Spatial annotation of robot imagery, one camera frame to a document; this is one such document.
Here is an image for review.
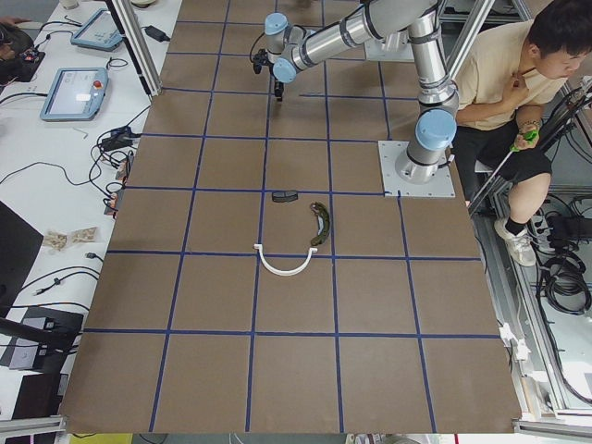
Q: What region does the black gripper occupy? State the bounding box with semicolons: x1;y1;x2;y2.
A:
274;80;284;100

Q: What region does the black brake pad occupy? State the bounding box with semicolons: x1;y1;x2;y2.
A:
271;190;299;204

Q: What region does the olive brake shoe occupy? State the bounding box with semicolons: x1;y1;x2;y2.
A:
310;202;331;247

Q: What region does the black power adapter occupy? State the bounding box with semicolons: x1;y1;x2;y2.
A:
144;25;170;43
99;131;133;152

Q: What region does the white curved plastic part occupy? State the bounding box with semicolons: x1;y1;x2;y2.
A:
253;243;318;278

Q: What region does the blue teach pendant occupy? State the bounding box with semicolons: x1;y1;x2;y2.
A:
40;67;109;122
70;8;122;52

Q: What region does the person in beige shirt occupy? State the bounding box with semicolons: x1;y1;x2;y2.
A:
452;0;591;267

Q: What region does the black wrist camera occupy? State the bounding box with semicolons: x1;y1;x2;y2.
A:
252;48;271;75

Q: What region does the aluminium frame post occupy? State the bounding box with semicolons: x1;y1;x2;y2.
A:
105;0;162;97

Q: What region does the green handled tool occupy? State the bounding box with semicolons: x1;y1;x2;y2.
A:
510;129;539;153

